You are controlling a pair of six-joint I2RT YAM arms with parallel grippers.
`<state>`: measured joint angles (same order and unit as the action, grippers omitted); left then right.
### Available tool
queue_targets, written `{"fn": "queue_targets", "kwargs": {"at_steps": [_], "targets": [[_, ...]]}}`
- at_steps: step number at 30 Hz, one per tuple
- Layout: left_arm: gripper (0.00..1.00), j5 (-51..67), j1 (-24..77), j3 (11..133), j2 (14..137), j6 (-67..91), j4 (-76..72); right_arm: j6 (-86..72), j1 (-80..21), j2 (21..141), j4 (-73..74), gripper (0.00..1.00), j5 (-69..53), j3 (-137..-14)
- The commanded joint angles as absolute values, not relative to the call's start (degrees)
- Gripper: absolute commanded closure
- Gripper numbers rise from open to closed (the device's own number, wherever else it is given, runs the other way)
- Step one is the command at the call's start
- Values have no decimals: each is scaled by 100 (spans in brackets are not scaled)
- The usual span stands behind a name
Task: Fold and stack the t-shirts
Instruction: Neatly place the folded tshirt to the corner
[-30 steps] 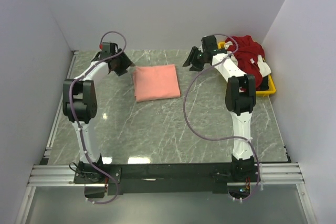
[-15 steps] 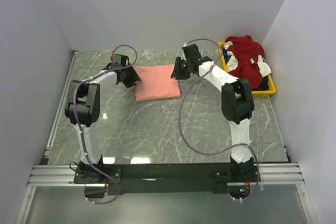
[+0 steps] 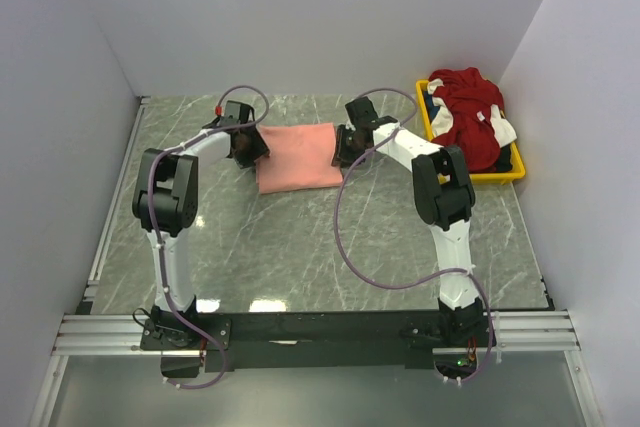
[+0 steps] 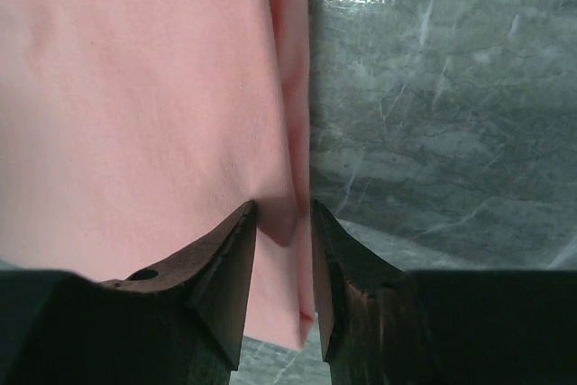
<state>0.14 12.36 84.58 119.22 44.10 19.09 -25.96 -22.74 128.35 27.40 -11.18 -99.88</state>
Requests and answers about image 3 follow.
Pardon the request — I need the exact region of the pink t shirt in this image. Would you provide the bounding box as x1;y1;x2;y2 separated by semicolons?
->
256;123;343;195

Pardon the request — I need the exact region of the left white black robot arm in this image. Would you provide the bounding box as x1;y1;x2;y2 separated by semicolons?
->
132;101;269;348

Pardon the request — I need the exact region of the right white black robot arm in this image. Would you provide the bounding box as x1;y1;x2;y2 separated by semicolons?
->
332;96;484;344

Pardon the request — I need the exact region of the white t shirt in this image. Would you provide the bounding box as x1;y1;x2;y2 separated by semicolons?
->
423;79;517;147

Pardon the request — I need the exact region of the dark red t shirt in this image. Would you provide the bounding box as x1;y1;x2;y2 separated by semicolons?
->
429;67;504;173

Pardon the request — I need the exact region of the black garment in bin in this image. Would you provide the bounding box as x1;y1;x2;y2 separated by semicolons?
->
493;144;513;174

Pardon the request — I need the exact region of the yellow plastic bin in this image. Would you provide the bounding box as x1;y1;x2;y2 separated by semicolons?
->
415;79;526;185

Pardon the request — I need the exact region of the black base crossbar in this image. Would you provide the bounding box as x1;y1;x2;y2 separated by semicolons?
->
139;310;481;381

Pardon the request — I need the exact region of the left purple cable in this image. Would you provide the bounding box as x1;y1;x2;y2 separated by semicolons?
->
149;85;271;392

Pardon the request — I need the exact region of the aluminium frame rail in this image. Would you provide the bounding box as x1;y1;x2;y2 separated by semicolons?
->
29;96;588;426

